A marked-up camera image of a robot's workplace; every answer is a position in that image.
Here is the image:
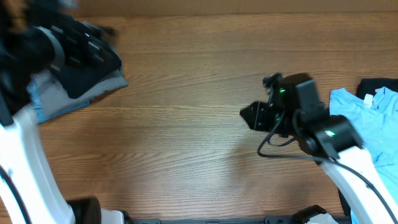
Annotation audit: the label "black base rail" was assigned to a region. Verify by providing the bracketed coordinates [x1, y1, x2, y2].
[124, 216, 292, 224]

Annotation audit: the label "black garment under pile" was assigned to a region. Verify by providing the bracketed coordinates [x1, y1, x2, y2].
[337, 78, 398, 215]

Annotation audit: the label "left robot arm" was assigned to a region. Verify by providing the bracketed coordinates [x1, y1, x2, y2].
[1, 1, 124, 223]

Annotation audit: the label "grey folded shorts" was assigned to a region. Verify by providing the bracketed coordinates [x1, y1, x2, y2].
[27, 68, 128, 123]

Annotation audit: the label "blue denim folded garment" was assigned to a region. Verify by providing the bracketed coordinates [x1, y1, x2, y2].
[27, 80, 91, 124]

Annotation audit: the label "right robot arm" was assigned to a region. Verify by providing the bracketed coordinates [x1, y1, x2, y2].
[240, 73, 397, 223]

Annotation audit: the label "light blue t-shirt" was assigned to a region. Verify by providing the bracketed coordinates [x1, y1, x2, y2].
[328, 86, 398, 224]

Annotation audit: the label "black t-shirt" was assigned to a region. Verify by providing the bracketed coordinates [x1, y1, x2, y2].
[54, 49, 122, 99]

